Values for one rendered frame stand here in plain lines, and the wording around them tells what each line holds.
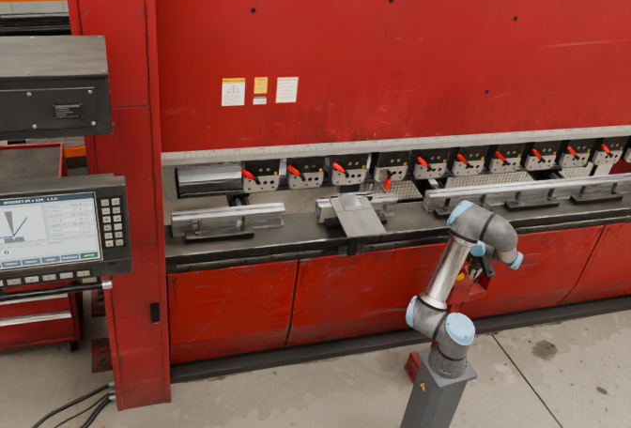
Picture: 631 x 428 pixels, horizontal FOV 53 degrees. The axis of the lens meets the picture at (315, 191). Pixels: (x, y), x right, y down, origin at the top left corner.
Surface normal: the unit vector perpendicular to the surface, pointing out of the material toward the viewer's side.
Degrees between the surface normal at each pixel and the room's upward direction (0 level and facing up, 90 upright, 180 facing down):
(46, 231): 90
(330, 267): 90
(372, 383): 0
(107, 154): 90
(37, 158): 0
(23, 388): 0
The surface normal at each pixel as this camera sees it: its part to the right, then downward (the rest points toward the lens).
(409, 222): 0.11, -0.80
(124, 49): 0.27, 0.59
